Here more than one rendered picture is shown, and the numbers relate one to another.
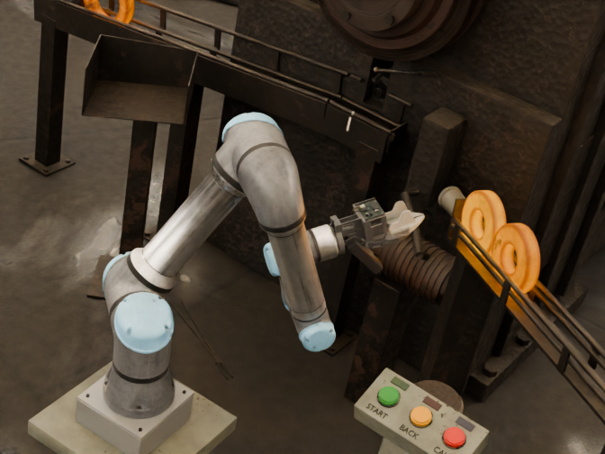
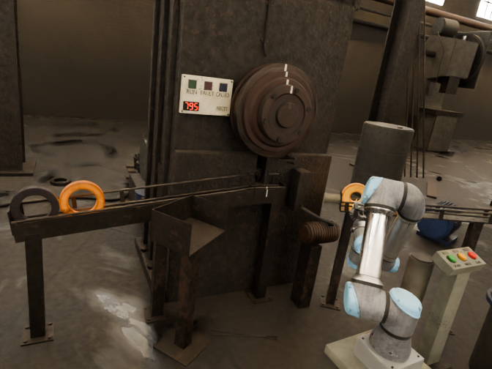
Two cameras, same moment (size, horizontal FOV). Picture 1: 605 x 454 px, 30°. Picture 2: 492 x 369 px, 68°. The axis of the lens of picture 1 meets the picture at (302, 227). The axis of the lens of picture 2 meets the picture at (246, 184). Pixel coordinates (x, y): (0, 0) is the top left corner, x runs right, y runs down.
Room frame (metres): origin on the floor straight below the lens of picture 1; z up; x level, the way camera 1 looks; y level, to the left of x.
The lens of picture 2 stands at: (1.67, 1.58, 1.30)
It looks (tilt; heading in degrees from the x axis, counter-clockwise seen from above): 17 degrees down; 302
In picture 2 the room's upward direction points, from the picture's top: 8 degrees clockwise
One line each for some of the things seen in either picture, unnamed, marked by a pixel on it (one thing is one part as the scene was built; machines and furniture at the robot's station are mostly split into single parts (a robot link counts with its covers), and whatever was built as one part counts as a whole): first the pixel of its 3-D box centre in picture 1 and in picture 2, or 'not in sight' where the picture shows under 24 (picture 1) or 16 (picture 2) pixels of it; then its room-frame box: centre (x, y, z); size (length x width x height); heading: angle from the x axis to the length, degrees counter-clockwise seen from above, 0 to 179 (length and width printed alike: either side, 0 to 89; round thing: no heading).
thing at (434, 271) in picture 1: (398, 327); (312, 263); (2.32, -0.30, 0.27); 0.22 x 0.13 x 0.53; 60
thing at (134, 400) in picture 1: (139, 376); (392, 335); (1.76, 0.27, 0.43); 0.15 x 0.15 x 0.10
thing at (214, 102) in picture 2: not in sight; (206, 96); (2.87, 0.16, 1.15); 0.26 x 0.02 x 0.18; 60
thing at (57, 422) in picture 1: (134, 425); (383, 366); (1.77, 0.27, 0.28); 0.32 x 0.32 x 0.04; 63
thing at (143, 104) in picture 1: (130, 177); (185, 282); (2.61, 0.49, 0.36); 0.26 x 0.20 x 0.72; 95
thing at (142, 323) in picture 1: (142, 332); (400, 310); (1.76, 0.27, 0.54); 0.13 x 0.12 x 0.14; 23
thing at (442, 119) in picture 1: (435, 158); (298, 189); (2.49, -0.29, 0.68); 0.11 x 0.08 x 0.24; 150
